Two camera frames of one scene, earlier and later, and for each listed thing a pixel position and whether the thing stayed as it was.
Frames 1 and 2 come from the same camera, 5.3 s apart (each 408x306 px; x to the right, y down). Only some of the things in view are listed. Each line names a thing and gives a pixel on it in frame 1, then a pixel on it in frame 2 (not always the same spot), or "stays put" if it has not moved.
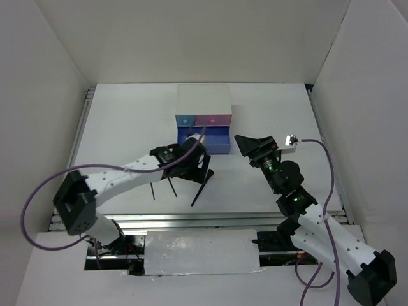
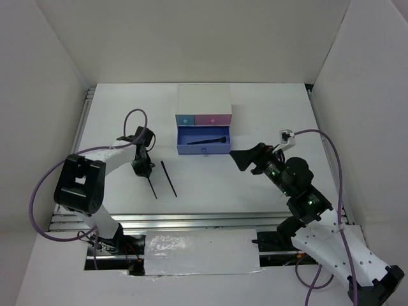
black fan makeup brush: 210,173 -> 223,139
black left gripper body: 192,172 -> 143,166
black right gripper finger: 247,145 -> 244,157
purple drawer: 217,138 stays put
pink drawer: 212,120 stays put
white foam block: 196,252 stays put
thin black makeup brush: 171,186 stays put
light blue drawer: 185,120 stays put
